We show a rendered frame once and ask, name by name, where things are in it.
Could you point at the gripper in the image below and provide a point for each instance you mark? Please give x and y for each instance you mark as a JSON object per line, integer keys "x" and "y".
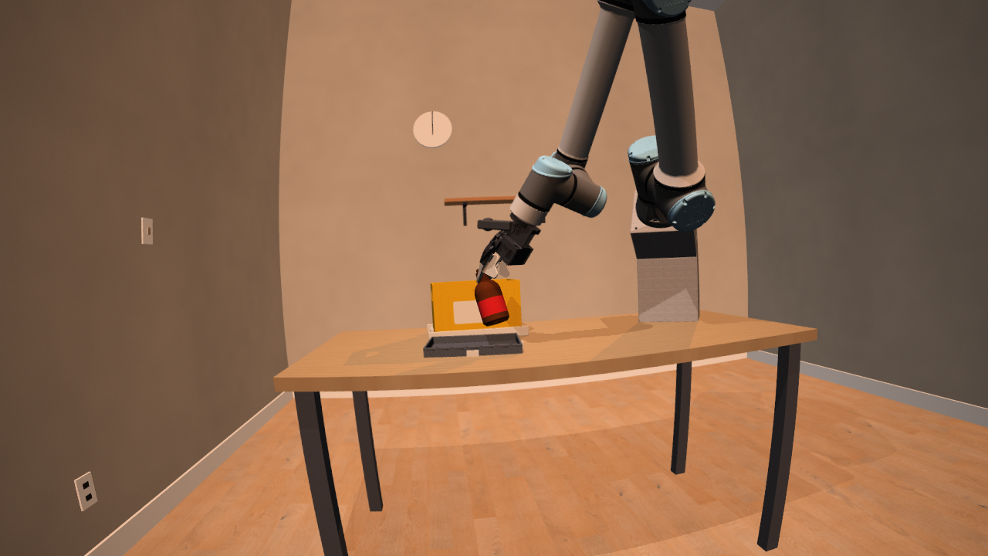
{"x": 512, "y": 248}

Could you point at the yellow bottle crate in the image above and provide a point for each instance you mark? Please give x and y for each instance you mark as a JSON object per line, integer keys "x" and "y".
{"x": 454, "y": 306}

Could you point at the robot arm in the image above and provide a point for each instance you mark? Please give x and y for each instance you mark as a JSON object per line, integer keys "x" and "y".
{"x": 676, "y": 194}

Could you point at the brown glass bottle with red label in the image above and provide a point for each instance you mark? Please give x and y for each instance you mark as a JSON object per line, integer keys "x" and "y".
{"x": 490, "y": 301}

